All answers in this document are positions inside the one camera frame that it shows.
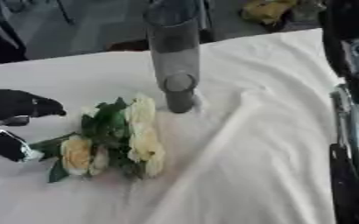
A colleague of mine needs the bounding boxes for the cream flower bouquet green leaves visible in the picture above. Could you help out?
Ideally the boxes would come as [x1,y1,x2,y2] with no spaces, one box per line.
[27,93,167,184]

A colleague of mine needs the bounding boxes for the yellow bag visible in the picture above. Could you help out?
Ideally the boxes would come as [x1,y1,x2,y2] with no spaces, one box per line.
[239,0,299,26]

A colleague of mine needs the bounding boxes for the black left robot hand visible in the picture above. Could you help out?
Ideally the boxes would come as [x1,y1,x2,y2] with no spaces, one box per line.
[0,88,68,163]

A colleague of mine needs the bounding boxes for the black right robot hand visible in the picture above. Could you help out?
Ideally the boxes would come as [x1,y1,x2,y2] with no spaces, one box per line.
[317,0,359,103]

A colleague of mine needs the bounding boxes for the tall grey cylindrical vase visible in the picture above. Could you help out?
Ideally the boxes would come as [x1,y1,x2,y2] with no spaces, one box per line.
[143,0,203,115]

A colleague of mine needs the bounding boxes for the black chair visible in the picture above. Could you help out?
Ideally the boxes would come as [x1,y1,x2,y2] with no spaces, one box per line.
[0,5,30,67]

